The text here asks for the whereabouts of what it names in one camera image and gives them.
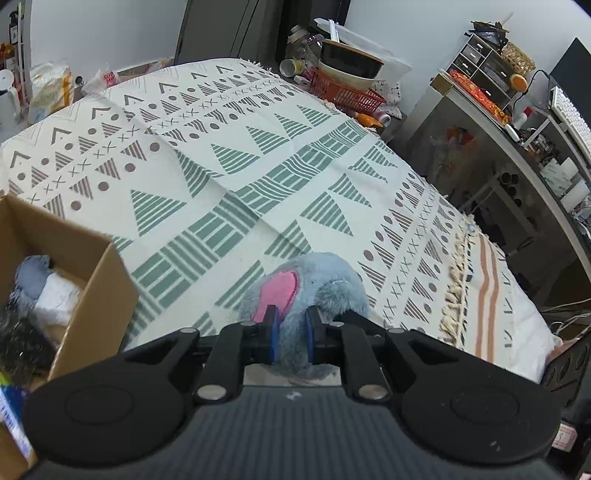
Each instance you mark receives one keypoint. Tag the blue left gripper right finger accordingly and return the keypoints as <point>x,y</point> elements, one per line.
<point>313,327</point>

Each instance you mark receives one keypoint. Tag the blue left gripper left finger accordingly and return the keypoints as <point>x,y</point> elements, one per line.
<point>271,321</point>

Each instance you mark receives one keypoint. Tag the grey-blue plush toy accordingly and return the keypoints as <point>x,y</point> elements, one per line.
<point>322,280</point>

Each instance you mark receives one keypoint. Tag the shiny black foil bag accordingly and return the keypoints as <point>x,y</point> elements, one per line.
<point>26,352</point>

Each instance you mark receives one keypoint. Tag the blue planet tissue pack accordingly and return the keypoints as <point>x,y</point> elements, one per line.
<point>12,402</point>

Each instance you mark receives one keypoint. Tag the patterned white fringed blanket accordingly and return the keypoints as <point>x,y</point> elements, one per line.
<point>208,176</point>

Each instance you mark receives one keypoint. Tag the brown cardboard box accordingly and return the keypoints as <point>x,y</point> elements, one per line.
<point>100,317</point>

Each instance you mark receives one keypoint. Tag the red plastic basket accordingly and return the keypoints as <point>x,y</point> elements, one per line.
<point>326,88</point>

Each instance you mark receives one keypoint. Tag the small grey plush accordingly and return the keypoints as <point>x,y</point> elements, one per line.
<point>29,281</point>

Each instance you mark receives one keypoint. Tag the dark bowl with rim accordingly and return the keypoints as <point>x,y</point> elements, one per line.
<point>349,66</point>

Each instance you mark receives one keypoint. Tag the dark grey wardrobe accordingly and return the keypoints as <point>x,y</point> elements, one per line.
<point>247,29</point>

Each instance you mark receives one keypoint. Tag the white red plastic bag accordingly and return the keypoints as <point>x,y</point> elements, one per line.
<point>101,81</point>

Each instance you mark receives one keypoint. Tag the white desk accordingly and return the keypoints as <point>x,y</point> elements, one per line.
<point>442,87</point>

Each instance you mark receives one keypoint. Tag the grey drawer organizer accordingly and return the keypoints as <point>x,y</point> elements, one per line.
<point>501,76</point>

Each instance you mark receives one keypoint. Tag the yellow white plastic bag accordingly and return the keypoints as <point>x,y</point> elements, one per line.
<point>52,89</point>

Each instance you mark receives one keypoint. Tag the white keyboard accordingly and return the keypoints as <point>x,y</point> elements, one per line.
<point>568,115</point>

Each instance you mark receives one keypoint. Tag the white round kettle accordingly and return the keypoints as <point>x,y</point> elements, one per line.
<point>10,108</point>

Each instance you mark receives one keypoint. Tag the black monitor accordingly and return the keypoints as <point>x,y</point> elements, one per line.
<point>573,74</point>

